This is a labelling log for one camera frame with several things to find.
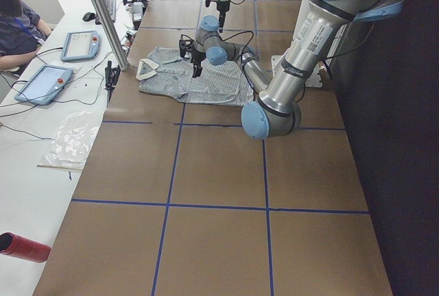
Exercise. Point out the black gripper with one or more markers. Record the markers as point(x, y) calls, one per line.
point(197, 55)
point(222, 9)

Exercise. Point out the striped navy white polo shirt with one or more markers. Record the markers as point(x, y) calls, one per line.
point(164, 72)

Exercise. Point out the black clamp tool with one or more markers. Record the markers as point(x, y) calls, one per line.
point(111, 78)

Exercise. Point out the black keyboard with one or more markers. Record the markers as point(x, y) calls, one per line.
point(111, 7)

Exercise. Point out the far teach pendant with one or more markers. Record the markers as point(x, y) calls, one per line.
point(79, 46)

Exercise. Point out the teach pendant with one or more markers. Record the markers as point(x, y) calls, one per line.
point(45, 85)
point(79, 46)

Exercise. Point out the black computer mouse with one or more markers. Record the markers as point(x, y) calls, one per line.
point(89, 16)

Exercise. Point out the clear plastic bag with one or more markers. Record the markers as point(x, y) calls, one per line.
point(73, 142)

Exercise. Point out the near teach pendant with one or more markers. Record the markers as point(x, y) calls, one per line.
point(45, 85)

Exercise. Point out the seated person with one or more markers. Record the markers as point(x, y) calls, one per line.
point(23, 33)

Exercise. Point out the red cylinder bottle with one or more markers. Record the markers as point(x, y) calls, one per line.
point(23, 248)

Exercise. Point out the aluminium frame post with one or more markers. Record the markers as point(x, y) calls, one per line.
point(111, 33)

